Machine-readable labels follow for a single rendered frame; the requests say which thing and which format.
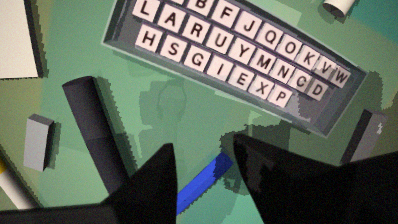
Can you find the blue stylus with grey tip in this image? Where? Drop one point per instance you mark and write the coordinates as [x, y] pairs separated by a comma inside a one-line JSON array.
[[208, 176]]

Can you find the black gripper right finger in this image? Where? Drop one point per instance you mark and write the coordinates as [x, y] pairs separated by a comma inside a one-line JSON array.
[[288, 188]]

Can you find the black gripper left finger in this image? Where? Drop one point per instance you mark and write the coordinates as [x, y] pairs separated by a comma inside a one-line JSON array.
[[149, 197]]

